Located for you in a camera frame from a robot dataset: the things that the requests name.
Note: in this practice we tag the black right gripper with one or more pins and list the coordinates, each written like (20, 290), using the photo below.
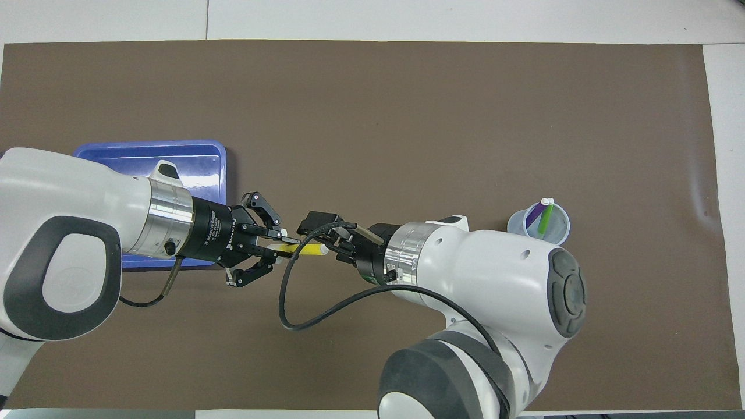
(372, 256)

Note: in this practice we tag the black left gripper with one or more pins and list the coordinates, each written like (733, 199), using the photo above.
(215, 233)

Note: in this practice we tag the yellow pen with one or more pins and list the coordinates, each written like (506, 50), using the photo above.
(311, 249)

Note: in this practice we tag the purple pen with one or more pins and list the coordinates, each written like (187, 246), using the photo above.
(534, 216)

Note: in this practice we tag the green pen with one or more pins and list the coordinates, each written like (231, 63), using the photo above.
(545, 221)

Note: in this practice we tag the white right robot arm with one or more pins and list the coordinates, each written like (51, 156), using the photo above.
(495, 273)

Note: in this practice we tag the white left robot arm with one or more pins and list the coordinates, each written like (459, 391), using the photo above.
(70, 203)

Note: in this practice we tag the blue plastic tray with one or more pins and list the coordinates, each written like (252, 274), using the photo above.
(198, 163)

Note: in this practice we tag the brown table mat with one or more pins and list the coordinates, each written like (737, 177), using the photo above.
(407, 116)

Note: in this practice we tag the translucent plastic cup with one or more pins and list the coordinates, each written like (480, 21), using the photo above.
(559, 230)

